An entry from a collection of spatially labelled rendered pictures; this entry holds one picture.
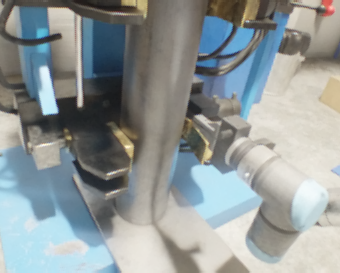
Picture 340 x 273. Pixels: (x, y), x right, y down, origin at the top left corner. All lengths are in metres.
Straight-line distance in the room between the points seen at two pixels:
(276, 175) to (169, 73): 0.38
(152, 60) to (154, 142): 0.26
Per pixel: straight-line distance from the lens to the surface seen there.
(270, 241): 0.61
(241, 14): 0.80
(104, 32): 1.16
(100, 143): 0.85
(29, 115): 0.95
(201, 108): 1.09
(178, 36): 0.72
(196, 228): 1.14
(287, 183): 0.54
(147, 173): 0.92
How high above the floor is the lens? 1.01
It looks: 32 degrees down
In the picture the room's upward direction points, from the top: 10 degrees clockwise
